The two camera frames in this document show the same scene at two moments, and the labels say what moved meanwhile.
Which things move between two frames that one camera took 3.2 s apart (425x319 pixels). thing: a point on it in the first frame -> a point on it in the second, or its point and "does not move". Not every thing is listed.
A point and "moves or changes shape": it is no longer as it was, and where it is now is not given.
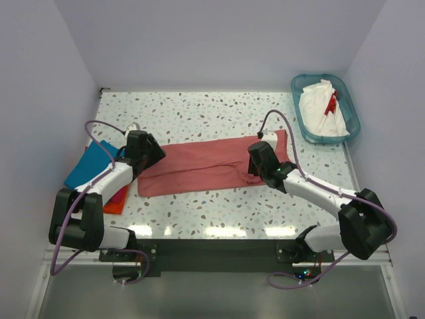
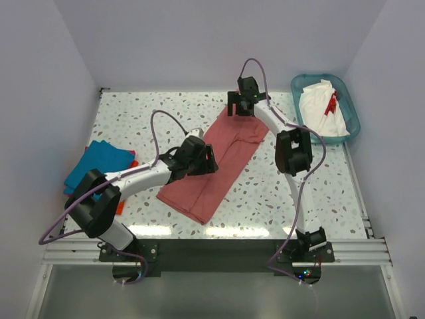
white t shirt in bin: (321, 110) does not move
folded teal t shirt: (93, 157) does not move
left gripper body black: (153, 154) -> (202, 166)
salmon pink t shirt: (203, 165) moves or changes shape
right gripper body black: (255, 170) -> (236, 97)
